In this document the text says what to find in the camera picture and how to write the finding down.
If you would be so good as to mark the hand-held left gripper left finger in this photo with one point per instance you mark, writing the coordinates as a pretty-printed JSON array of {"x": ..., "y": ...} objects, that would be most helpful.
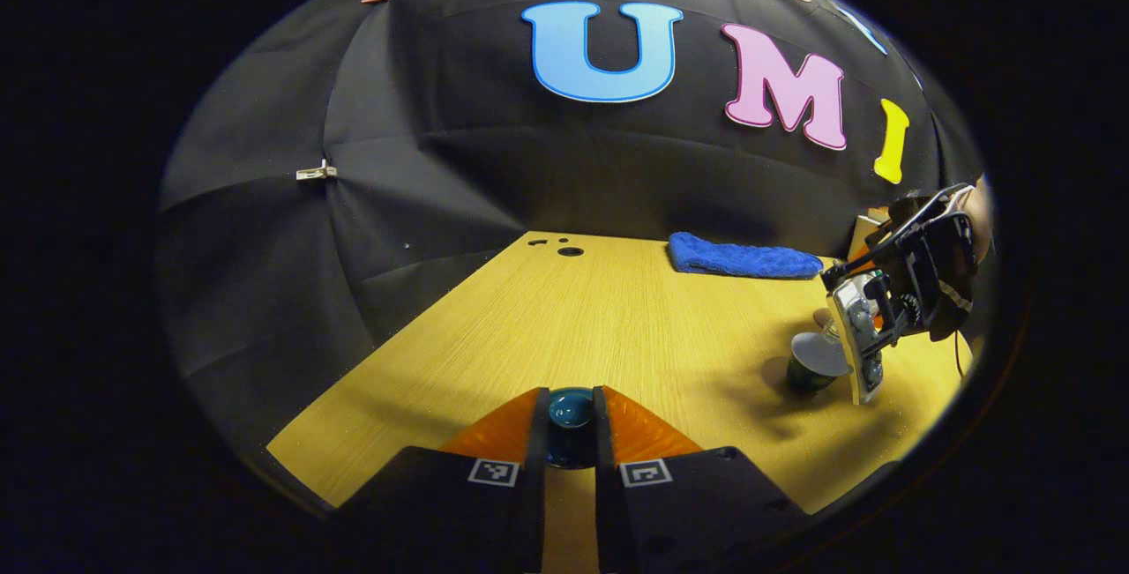
[{"x": 535, "y": 486}]

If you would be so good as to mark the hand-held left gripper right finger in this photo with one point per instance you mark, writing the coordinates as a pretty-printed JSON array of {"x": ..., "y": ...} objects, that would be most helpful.
[{"x": 604, "y": 486}]

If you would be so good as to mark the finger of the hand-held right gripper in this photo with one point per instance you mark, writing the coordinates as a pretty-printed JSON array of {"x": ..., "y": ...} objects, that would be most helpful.
[{"x": 860, "y": 264}]

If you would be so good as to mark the white toaster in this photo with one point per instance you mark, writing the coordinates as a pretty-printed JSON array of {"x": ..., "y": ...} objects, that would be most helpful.
[{"x": 866, "y": 234}]

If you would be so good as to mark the metal cloth clip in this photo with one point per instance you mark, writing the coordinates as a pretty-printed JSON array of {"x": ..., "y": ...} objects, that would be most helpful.
[{"x": 316, "y": 173}]

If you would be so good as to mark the dark teal teacup lid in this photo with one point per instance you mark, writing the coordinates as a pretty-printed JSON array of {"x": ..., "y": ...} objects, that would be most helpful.
[{"x": 571, "y": 420}]

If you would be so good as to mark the blue towel cloth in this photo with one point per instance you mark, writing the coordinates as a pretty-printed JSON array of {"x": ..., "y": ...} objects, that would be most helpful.
[{"x": 741, "y": 258}]

